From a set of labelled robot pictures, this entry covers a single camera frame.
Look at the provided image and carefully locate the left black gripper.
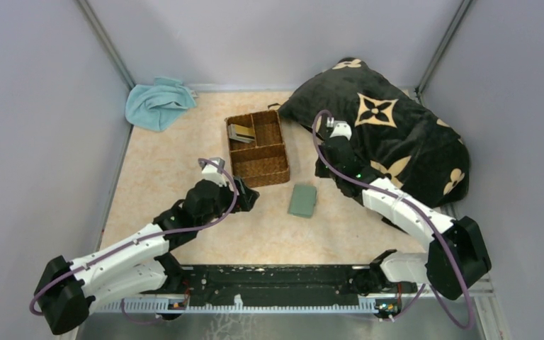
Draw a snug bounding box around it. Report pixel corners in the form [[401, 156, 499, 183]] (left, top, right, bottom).
[[197, 175, 259, 230]]

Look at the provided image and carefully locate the brown woven divided basket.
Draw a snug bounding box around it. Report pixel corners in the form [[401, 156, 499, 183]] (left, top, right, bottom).
[[225, 110, 290, 188]]

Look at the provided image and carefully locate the green leather card holder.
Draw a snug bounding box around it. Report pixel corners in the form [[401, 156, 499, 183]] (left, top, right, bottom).
[[288, 183, 317, 218]]

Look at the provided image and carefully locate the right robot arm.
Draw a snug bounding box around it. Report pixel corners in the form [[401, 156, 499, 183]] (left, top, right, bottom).
[[317, 137, 492, 300]]

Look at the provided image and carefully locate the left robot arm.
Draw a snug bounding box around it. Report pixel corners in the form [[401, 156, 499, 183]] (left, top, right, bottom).
[[35, 176, 259, 335]]

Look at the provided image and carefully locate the gold card stack in basket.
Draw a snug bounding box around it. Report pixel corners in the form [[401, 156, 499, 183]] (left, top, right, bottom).
[[227, 124, 256, 144]]

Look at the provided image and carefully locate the black floral pillow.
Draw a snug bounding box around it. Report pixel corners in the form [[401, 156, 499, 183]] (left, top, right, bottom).
[[278, 57, 471, 208]]

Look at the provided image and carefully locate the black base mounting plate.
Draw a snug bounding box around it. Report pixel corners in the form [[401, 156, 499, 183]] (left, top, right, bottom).
[[139, 263, 419, 308]]

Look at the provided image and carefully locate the light blue cloth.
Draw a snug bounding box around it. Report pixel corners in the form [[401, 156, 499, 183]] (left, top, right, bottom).
[[125, 76, 198, 132]]

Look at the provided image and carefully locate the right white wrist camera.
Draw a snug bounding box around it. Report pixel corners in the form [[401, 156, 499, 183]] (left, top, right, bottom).
[[326, 118, 352, 140]]

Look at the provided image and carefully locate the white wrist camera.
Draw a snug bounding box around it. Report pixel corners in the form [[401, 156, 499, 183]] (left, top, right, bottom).
[[198, 157, 227, 187], [326, 118, 352, 140]]

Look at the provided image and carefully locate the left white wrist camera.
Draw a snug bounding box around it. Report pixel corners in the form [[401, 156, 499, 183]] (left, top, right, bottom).
[[198, 157, 227, 187]]

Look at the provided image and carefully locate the aluminium frame rail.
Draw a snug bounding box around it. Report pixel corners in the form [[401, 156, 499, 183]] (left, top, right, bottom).
[[67, 281, 494, 315]]

